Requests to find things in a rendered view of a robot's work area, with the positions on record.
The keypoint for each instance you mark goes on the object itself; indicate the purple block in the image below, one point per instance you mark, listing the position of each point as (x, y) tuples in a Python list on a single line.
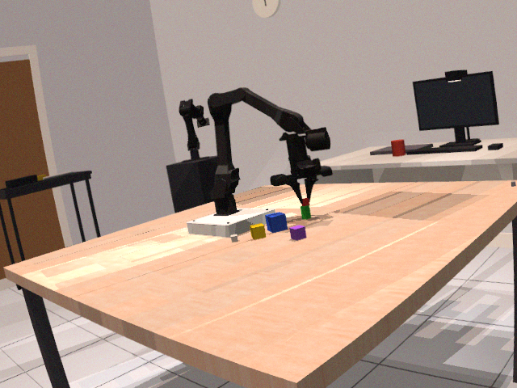
[(298, 232)]

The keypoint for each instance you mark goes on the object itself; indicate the blue block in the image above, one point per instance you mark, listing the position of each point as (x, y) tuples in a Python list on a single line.
[(276, 222)]

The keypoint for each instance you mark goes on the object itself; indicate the yellow block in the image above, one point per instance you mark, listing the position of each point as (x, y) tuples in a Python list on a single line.
[(257, 231)]

